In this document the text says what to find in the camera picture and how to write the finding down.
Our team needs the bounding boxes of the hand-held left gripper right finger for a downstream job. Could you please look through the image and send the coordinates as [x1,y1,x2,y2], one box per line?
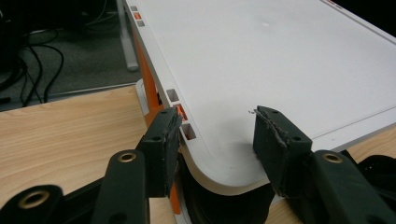
[252,105,316,199]

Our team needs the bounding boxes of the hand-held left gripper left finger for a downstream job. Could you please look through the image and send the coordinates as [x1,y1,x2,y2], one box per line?
[135,106,184,199]

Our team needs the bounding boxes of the black shoe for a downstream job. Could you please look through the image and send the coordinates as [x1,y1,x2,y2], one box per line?
[342,148,396,213]
[177,151,278,224]

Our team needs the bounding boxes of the white two-tier shoe rack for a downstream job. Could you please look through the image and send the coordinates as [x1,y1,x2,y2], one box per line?
[122,0,396,224]

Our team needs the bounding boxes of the bundle of black floor cables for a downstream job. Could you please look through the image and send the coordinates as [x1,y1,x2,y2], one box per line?
[0,27,65,108]

